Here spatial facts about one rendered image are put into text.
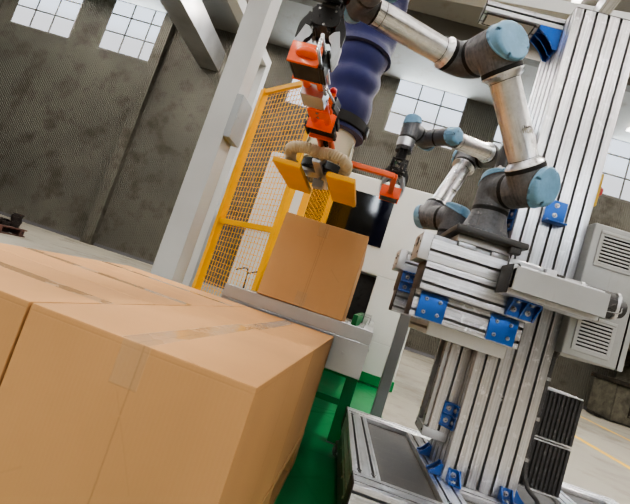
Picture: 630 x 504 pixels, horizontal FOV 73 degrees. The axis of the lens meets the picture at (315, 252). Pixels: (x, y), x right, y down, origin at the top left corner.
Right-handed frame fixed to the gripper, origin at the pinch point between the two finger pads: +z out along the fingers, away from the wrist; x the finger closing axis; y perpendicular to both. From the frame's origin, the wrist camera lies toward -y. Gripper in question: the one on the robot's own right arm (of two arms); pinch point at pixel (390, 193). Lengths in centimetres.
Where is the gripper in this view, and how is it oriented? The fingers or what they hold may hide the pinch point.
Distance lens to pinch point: 188.8
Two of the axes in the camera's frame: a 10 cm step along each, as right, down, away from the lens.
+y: -1.0, -1.3, -9.9
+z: -3.1, 9.5, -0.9
